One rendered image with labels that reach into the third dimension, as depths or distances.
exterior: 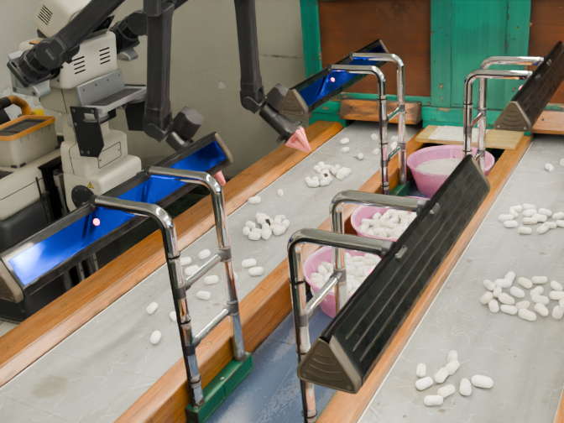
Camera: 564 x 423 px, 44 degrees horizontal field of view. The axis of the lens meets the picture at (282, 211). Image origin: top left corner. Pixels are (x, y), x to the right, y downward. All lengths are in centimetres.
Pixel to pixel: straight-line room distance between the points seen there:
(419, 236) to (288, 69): 268
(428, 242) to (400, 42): 156
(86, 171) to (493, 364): 143
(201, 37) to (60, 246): 275
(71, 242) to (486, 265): 96
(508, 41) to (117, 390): 165
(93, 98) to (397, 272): 149
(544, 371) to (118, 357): 83
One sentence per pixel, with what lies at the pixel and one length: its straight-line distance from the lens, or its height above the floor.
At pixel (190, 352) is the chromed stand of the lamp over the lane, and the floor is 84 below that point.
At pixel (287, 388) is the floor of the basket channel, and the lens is 145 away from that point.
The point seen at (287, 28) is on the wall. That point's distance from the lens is 362.
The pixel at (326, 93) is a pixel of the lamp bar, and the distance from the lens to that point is 197.
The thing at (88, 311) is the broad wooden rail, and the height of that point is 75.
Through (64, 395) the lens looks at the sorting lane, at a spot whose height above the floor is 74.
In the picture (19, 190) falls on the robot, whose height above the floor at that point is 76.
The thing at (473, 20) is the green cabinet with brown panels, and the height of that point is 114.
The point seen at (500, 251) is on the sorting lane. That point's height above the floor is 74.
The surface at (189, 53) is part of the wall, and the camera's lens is 393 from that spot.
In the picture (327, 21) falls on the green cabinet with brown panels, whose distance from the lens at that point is 265.
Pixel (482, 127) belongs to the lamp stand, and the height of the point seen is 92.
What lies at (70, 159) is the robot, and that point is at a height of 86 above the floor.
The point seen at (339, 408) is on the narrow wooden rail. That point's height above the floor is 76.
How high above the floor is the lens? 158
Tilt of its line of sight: 24 degrees down
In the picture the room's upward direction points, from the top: 6 degrees counter-clockwise
